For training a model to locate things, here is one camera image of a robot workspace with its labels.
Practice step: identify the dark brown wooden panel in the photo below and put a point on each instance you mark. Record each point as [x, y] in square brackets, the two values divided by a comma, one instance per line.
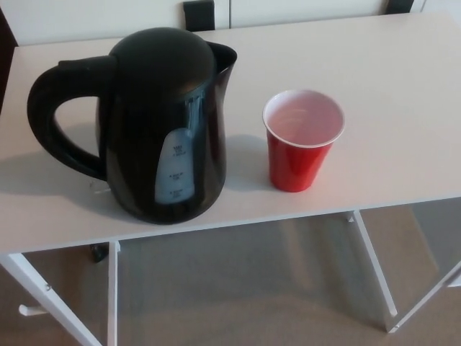
[7, 34]

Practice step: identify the small black floor object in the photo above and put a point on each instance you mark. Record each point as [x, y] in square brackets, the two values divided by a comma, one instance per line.
[98, 253]

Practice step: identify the white table side hook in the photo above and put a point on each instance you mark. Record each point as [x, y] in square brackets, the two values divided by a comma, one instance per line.
[30, 310]

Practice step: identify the white folding table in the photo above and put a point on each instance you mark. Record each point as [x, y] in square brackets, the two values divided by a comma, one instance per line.
[378, 90]

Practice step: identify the white low cabinet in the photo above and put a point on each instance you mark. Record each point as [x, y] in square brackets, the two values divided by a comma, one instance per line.
[288, 11]

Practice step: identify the black electric kettle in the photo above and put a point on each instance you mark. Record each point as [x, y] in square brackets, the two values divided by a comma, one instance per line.
[144, 126]

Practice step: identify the red plastic cup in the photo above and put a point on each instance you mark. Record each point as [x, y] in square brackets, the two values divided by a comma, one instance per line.
[293, 166]

